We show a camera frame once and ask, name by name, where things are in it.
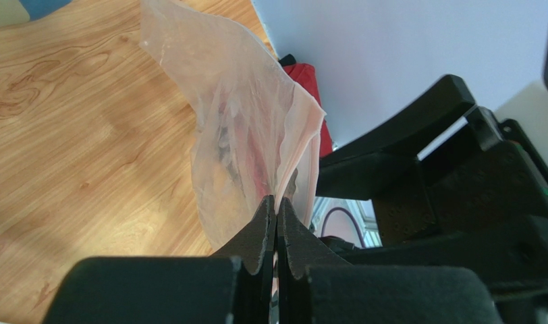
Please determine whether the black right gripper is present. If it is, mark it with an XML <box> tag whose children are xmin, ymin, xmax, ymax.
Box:
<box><xmin>316</xmin><ymin>74</ymin><xmax>548</xmax><ymax>323</ymax></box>

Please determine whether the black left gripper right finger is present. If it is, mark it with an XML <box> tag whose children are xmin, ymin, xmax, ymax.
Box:
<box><xmin>277</xmin><ymin>198</ymin><xmax>501</xmax><ymax>323</ymax></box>

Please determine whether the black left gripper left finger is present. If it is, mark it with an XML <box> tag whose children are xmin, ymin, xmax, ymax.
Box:
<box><xmin>43</xmin><ymin>196</ymin><xmax>276</xmax><ymax>323</ymax></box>

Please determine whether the clear pink zip top bag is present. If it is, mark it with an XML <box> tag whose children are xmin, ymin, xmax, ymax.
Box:
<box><xmin>140</xmin><ymin>1</ymin><xmax>325</xmax><ymax>250</ymax></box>

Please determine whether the dark red folded cloth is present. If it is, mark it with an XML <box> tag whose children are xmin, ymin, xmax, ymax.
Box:
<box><xmin>283</xmin><ymin>63</ymin><xmax>334</xmax><ymax>158</ymax></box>

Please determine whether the checkered blue beige pillow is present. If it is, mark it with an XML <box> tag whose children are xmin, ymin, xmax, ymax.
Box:
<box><xmin>0</xmin><ymin>0</ymin><xmax>72</xmax><ymax>28</ymax></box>

